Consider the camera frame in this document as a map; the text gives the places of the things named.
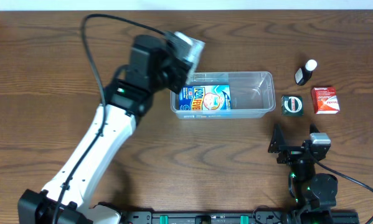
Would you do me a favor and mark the red Panadol ActiFast box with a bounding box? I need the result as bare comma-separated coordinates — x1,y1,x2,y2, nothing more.
311,86,340,114

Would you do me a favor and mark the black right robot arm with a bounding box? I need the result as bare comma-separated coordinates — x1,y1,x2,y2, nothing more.
268,124,338,224

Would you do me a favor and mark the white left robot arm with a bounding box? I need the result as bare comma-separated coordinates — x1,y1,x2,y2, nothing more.
17,32,204,223

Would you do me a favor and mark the white blue Panadol box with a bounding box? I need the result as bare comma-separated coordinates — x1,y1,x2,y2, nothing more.
174,31,205,85

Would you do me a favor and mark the clear plastic container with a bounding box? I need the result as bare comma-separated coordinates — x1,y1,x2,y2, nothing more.
171,72,276,119

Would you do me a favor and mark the green Zam-Buk box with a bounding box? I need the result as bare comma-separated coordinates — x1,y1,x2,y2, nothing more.
281,95,304,116

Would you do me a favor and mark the dark syrup bottle white cap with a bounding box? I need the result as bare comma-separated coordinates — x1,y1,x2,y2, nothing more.
295,59,318,86

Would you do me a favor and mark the blue Kool Fever box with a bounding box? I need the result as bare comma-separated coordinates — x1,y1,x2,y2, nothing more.
179,85,232,111

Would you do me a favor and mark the black mounting rail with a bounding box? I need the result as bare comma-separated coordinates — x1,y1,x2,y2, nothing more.
120,210,360,224

